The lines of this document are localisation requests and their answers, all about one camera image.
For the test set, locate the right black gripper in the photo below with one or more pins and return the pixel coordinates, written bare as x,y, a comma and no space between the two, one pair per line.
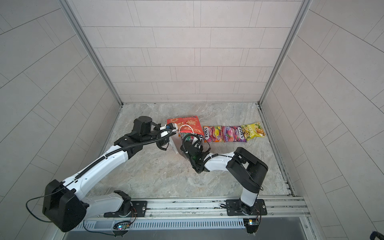
182,148

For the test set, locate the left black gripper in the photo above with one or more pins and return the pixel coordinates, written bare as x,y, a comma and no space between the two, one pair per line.
163,142

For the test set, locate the orange fruits candy packet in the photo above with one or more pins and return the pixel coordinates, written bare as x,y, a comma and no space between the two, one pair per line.
213,134

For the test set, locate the red paper gift bag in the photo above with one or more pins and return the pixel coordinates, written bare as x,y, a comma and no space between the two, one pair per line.
188,128

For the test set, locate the purple raspberry candy packet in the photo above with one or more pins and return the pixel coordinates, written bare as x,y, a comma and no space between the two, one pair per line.
233,134

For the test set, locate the yellow green snack packet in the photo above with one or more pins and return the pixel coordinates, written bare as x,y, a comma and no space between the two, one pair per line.
252,131

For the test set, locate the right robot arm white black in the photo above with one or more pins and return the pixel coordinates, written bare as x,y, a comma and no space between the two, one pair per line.
246,168

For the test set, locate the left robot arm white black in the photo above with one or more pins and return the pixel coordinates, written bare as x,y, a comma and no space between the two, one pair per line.
66,203

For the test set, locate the right green circuit board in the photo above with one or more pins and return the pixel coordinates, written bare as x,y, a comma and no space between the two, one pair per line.
251,225

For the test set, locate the green circuit board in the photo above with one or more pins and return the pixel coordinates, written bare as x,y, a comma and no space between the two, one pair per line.
121,228
251,225

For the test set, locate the left green circuit board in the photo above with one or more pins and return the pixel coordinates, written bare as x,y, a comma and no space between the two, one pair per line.
121,228

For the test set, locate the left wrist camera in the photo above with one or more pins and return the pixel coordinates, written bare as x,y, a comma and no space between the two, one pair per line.
172,126

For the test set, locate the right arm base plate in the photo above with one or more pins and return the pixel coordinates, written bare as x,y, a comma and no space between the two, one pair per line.
238,208

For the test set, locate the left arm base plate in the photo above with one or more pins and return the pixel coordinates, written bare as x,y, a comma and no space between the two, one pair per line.
129,210

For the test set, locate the aluminium mounting rail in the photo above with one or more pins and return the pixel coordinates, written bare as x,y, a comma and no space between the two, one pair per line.
191,208

